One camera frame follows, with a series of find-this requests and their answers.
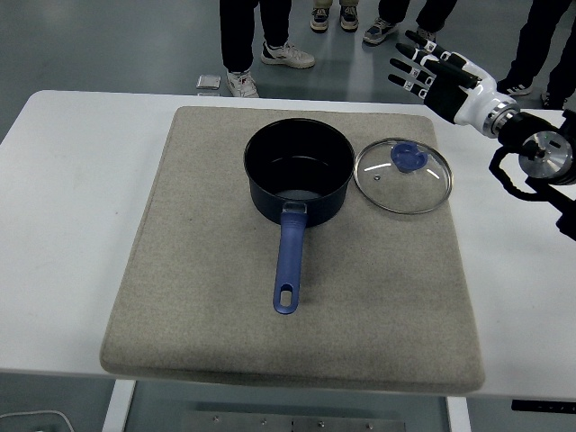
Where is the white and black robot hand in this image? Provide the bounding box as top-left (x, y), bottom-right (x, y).
top-left (388, 29), bottom-right (501, 128)

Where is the glass pot lid blue knob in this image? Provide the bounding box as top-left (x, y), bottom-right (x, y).
top-left (354, 137), bottom-right (455, 216)

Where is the person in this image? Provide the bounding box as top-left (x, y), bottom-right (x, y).
top-left (310, 0), bottom-right (360, 32)
top-left (362, 0), bottom-right (460, 45)
top-left (494, 0), bottom-right (576, 109)
top-left (219, 0), bottom-right (316, 99)

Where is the black table control panel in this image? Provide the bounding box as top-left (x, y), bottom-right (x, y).
top-left (511, 399), bottom-right (576, 412)

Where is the white table leg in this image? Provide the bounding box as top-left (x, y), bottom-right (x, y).
top-left (101, 380), bottom-right (136, 432)
top-left (445, 395), bottom-right (472, 432)

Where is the beige grey fabric mat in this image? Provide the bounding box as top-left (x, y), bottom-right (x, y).
top-left (98, 105), bottom-right (487, 393)

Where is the dark blue pot blue handle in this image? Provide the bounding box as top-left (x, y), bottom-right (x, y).
top-left (243, 117), bottom-right (356, 316)

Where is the white cable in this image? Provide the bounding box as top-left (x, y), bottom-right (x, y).
top-left (0, 409), bottom-right (73, 432)

